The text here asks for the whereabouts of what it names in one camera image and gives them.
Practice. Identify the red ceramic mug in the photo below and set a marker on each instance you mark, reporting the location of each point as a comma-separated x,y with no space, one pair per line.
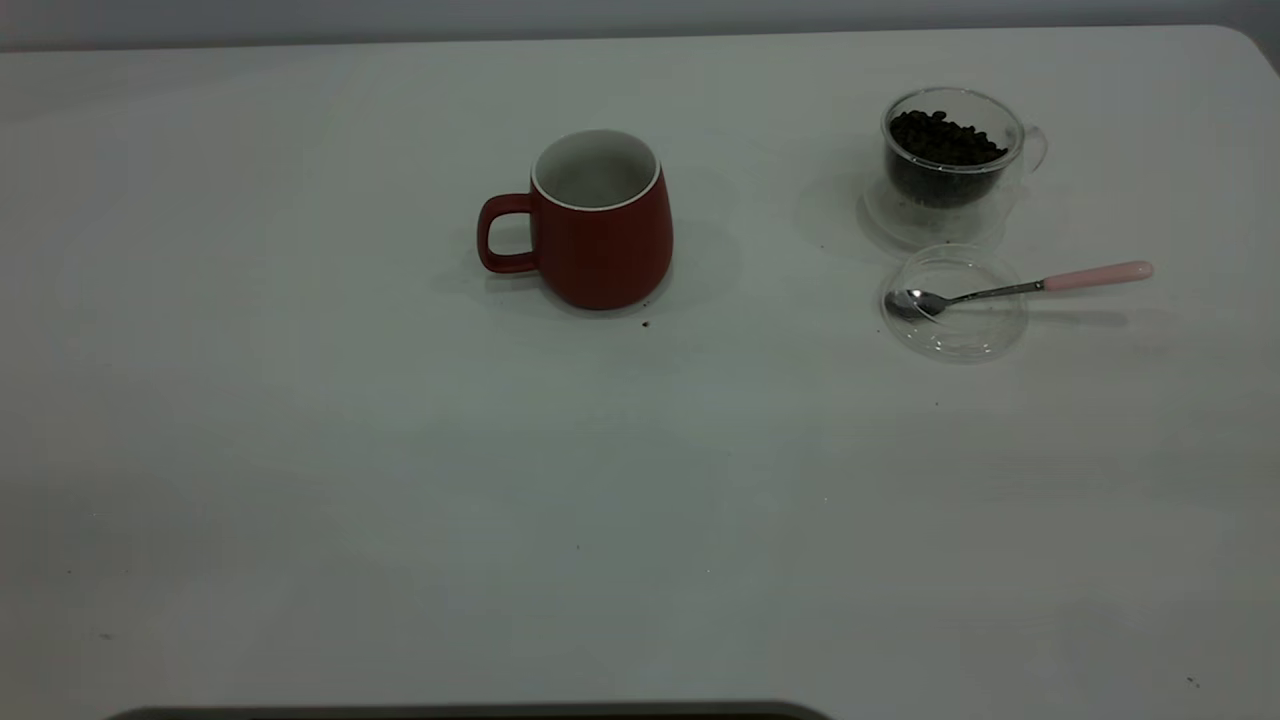
600,255

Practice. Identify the glass saucer under cup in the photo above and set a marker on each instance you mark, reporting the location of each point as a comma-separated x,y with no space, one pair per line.
890,225

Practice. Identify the pile of coffee beans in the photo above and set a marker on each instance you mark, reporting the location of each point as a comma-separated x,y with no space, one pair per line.
942,150

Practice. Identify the small clear glass dish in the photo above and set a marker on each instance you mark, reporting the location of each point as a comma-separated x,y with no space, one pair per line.
965,335

